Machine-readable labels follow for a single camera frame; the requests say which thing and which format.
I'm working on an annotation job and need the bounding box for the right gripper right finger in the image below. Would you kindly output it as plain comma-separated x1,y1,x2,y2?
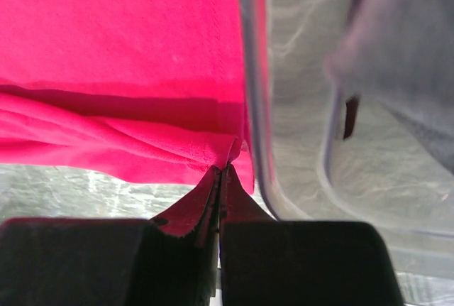
220,166,404,306

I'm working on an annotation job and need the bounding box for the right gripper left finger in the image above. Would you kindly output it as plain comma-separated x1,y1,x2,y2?
1,167,221,305

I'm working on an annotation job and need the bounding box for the red t-shirt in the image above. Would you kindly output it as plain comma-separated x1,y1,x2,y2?
0,0,256,236

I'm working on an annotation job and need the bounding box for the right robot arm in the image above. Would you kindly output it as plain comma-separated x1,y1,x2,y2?
1,0,453,305

